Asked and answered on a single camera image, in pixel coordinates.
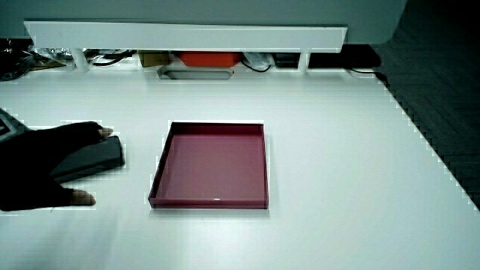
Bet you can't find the person's left hand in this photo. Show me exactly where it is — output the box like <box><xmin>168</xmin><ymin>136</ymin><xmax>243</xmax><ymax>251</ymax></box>
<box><xmin>0</xmin><ymin>108</ymin><xmax>114</xmax><ymax>212</ymax></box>

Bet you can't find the black battery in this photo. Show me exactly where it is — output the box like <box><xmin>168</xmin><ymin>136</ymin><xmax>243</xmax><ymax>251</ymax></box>
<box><xmin>49</xmin><ymin>135</ymin><xmax>126</xmax><ymax>185</ymax></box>

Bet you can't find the white desk shelf riser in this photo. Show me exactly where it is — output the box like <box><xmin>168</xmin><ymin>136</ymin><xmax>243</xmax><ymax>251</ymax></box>
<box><xmin>22</xmin><ymin>19</ymin><xmax>350</xmax><ymax>74</ymax></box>

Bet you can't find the white desk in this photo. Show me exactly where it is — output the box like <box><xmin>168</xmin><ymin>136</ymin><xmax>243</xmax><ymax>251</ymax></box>
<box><xmin>0</xmin><ymin>66</ymin><xmax>480</xmax><ymax>270</ymax></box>

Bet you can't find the shiny foil bag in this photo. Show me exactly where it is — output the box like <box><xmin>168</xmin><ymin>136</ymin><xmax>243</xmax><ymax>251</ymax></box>
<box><xmin>28</xmin><ymin>46</ymin><xmax>75</xmax><ymax>64</ymax></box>

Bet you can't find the brown cardboard box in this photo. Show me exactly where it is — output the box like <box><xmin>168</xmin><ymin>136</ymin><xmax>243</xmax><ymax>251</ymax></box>
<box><xmin>137</xmin><ymin>50</ymin><xmax>174</xmax><ymax>69</ymax></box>

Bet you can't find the dark red square tray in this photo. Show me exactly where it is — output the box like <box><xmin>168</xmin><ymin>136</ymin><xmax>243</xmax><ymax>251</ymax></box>
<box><xmin>147</xmin><ymin>120</ymin><xmax>270</xmax><ymax>211</ymax></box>

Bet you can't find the orange box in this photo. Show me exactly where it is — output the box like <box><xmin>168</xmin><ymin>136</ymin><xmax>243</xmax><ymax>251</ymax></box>
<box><xmin>176</xmin><ymin>51</ymin><xmax>243</xmax><ymax>69</ymax></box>

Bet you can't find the clear plastic bag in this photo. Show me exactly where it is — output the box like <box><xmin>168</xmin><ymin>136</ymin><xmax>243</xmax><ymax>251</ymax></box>
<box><xmin>241</xmin><ymin>52</ymin><xmax>273</xmax><ymax>71</ymax></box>

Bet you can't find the small black box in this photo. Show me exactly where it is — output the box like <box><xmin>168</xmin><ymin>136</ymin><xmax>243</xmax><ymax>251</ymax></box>
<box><xmin>272</xmin><ymin>52</ymin><xmax>302</xmax><ymax>69</ymax></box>

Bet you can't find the black cable bundle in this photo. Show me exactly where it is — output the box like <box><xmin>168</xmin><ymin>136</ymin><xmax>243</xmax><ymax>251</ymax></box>
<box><xmin>85</xmin><ymin>49</ymin><xmax>137</xmax><ymax>68</ymax></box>

